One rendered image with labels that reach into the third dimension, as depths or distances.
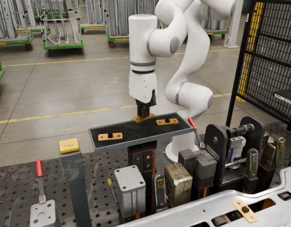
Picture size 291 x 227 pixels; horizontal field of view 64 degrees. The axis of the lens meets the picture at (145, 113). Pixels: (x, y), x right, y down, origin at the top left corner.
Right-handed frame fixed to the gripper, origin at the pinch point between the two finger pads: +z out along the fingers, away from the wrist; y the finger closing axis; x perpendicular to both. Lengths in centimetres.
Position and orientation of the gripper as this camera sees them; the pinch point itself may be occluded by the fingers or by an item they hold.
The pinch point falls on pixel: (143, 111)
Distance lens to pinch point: 82.9
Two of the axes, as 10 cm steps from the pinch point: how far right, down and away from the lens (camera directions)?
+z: 0.0, 8.8, 4.8
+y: 6.6, 3.6, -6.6
